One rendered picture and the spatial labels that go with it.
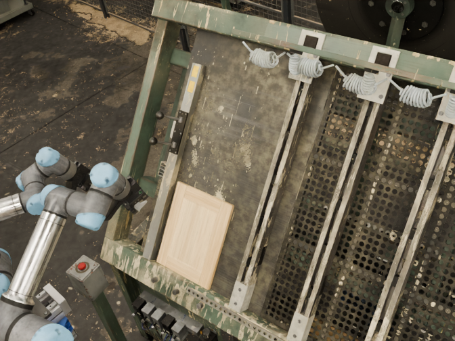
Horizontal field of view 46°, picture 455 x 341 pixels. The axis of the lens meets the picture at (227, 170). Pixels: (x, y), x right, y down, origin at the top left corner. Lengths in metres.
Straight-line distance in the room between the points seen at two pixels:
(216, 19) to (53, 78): 3.78
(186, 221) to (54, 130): 2.90
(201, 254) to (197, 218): 0.16
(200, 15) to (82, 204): 1.12
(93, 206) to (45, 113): 3.91
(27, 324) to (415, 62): 1.48
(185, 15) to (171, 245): 1.05
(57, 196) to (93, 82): 4.06
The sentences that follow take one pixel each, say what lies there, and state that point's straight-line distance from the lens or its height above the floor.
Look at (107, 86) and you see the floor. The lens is 5.57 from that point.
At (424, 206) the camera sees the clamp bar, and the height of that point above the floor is 1.45.
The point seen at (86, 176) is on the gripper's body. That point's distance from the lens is 2.22.
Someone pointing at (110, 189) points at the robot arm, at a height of 1.85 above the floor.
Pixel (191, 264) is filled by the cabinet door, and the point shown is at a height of 0.95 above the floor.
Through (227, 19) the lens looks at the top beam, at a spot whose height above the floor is 1.85.
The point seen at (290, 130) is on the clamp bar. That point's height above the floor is 1.53.
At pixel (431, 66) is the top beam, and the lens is 1.98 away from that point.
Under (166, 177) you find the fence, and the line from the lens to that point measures 2.52.
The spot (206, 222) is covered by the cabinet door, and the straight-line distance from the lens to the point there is 2.44.
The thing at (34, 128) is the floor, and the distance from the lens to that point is 5.33.
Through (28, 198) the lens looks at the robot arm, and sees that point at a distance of 2.03.
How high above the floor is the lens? 2.93
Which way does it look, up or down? 43 degrees down
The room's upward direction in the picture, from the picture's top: 9 degrees counter-clockwise
